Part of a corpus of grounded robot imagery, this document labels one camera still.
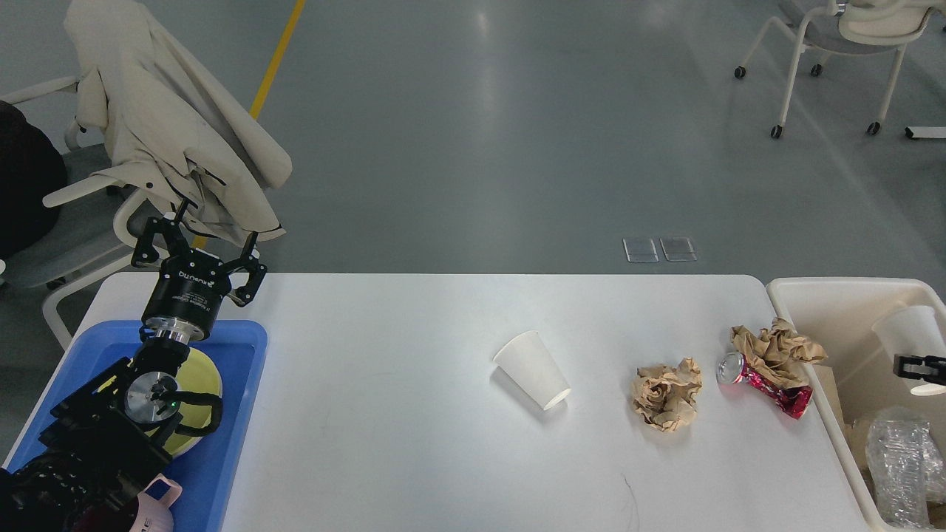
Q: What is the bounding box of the white paper cup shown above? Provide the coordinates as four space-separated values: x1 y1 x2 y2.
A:
871 306 945 397
493 330 572 411

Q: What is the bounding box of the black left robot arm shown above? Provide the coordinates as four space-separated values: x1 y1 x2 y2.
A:
2 199 267 531

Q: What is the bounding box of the white waste bin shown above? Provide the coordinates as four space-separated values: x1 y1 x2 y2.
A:
767 277 945 531

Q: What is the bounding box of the pale green plate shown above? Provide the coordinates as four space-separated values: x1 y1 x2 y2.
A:
163 434 202 459

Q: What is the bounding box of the red snack wrapper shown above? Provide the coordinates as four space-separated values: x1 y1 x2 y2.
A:
716 352 813 420

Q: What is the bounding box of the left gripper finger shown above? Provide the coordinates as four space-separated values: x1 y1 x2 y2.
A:
131 199 191 270
220 231 268 307

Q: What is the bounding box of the blue plastic tray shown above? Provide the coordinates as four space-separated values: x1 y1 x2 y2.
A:
4 320 268 531

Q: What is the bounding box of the white office chair left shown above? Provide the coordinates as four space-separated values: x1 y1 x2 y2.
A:
2 119 158 349

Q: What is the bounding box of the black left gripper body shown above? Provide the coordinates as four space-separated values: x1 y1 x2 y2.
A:
141 250 232 341

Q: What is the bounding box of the yellow plastic plate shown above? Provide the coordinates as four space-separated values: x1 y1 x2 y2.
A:
177 347 222 428

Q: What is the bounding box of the person in dark clothes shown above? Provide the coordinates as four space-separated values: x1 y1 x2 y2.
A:
1 101 67 260

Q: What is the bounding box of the white chair background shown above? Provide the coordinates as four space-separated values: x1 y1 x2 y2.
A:
734 1 944 139

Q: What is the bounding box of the pink mug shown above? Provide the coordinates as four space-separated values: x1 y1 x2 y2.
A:
70 477 182 532

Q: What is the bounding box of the beige coat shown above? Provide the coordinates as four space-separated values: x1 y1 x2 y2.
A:
64 1 293 245

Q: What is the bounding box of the crumpled brown paper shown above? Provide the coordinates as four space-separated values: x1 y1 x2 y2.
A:
630 357 703 432
730 318 828 389

